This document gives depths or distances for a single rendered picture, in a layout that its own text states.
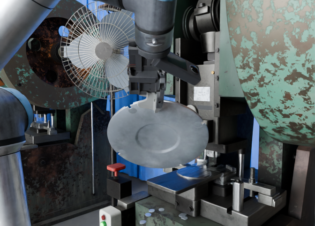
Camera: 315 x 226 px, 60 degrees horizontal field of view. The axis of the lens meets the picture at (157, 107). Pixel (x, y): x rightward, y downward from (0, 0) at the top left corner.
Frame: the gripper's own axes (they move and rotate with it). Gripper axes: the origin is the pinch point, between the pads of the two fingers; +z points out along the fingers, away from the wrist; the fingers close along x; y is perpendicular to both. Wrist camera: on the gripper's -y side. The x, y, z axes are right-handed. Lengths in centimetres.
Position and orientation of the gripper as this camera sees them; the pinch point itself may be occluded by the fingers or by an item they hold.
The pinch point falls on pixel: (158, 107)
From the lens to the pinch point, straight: 70.3
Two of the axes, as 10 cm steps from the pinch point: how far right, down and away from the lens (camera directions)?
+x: 0.5, 7.6, -6.5
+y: -10.0, 0.0, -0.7
